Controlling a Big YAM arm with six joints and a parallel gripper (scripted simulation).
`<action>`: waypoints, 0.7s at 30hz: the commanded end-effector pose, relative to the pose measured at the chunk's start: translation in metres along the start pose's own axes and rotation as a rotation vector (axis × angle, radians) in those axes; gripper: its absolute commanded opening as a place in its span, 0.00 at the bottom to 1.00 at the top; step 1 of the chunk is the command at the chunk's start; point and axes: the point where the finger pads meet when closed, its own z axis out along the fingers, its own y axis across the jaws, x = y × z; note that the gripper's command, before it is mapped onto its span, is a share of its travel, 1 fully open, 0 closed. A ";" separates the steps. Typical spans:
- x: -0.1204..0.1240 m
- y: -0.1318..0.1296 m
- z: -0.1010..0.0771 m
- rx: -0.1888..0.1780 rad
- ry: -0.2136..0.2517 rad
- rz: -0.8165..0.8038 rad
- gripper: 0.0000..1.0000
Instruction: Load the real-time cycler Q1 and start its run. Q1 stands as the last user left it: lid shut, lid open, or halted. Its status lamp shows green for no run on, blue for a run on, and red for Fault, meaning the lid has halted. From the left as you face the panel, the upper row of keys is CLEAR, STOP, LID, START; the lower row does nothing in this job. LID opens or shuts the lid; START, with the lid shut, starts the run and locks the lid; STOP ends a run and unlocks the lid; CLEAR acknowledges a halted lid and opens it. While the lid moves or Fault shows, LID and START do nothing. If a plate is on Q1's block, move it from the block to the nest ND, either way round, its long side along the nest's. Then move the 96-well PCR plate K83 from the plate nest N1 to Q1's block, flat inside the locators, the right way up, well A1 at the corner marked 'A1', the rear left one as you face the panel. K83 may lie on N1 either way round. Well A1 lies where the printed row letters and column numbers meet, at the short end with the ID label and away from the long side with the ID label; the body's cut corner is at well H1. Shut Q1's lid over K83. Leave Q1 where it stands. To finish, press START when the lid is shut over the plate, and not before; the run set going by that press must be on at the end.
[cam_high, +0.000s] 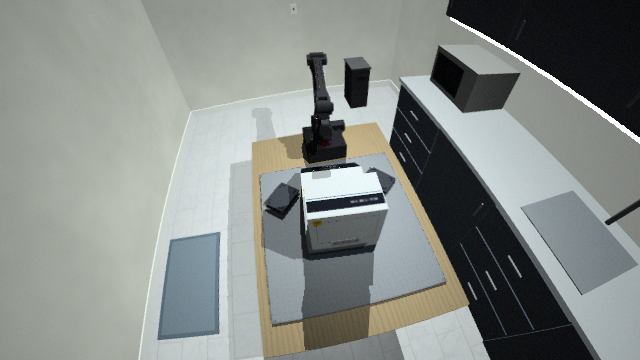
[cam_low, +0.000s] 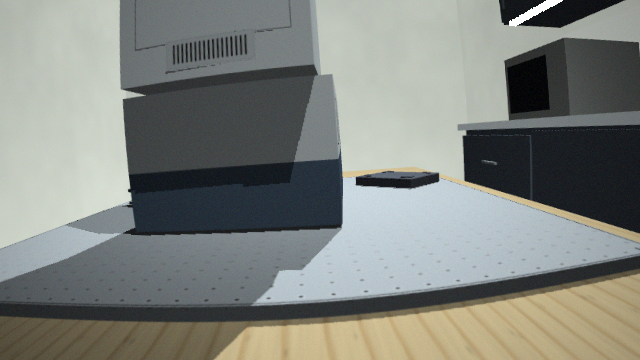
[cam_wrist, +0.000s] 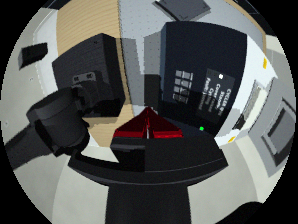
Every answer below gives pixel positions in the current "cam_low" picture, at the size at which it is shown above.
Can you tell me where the grey perforated base plate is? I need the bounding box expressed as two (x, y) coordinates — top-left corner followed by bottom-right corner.
(0, 177), (640, 322)

